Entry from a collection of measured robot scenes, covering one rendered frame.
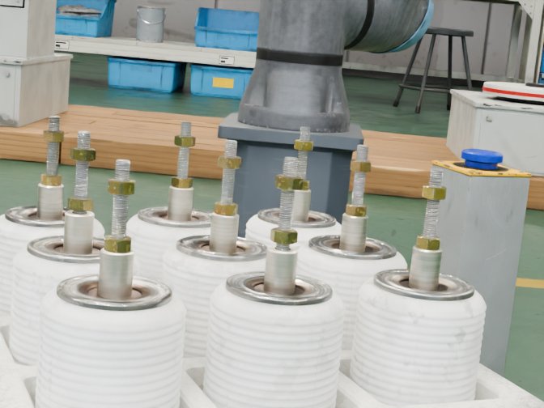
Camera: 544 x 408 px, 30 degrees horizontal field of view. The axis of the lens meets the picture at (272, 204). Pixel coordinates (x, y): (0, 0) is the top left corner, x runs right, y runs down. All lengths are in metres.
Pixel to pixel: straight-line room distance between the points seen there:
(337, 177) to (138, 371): 0.71
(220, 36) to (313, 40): 4.15
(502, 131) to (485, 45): 6.43
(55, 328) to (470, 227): 0.46
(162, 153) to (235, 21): 3.23
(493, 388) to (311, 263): 0.18
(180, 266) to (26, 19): 2.20
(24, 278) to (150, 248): 0.17
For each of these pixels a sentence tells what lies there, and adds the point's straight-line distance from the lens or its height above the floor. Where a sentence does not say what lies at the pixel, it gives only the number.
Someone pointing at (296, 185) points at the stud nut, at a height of 0.33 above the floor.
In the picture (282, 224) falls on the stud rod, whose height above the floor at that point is 0.30.
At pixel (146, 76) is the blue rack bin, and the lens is 5.50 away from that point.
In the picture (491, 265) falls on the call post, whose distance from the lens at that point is 1.00.
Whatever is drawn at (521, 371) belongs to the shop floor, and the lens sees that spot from 1.43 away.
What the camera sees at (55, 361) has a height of 0.21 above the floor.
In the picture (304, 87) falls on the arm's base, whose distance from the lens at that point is 1.31.
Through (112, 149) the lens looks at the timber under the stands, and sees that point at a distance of 2.78.
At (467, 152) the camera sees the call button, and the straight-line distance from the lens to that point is 1.00.
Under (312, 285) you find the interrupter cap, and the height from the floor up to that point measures 0.25.
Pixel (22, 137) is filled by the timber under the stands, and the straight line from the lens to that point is 2.83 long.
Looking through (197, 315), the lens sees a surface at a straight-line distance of 0.79.
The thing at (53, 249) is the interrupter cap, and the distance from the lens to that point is 0.78.
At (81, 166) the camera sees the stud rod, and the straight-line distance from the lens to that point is 0.77.
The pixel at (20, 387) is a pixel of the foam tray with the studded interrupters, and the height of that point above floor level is 0.18.
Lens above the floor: 0.44
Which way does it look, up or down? 10 degrees down
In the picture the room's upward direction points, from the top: 5 degrees clockwise
